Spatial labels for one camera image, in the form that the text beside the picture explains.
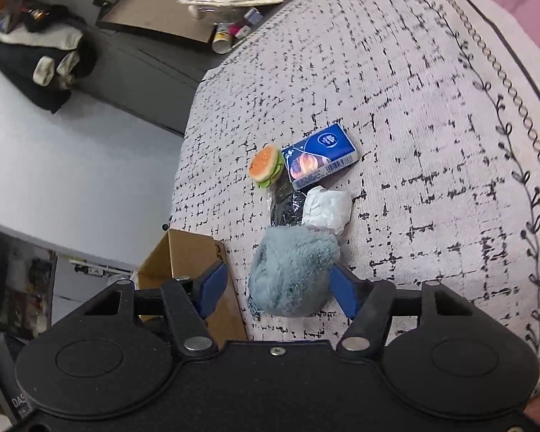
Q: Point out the fluffy blue plush toy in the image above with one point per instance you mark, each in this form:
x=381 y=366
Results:
x=290 y=272

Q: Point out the white wrapped soft item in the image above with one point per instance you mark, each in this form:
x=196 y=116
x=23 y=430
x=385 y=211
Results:
x=327 y=210

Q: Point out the brown cardboard box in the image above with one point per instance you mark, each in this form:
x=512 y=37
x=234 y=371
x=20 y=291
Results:
x=180 y=253

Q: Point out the paper cup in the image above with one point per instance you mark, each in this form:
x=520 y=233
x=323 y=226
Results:
x=222 y=42

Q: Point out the black item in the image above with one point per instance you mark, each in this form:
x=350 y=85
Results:
x=286 y=206

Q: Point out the brown framed board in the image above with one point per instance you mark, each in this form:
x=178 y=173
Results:
x=165 y=20

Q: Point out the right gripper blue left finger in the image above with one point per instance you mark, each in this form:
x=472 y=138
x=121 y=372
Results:
x=209 y=288

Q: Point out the blue tissue pack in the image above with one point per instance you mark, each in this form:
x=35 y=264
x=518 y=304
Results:
x=318 y=156

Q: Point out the burger plush toy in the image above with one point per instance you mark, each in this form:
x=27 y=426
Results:
x=266 y=167

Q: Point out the white black patterned bedspread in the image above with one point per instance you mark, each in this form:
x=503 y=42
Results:
x=442 y=101

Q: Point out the black and white clothes pile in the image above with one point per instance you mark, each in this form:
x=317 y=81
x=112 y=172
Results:
x=43 y=53

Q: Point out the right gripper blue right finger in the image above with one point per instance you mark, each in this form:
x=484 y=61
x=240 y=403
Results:
x=349 y=291

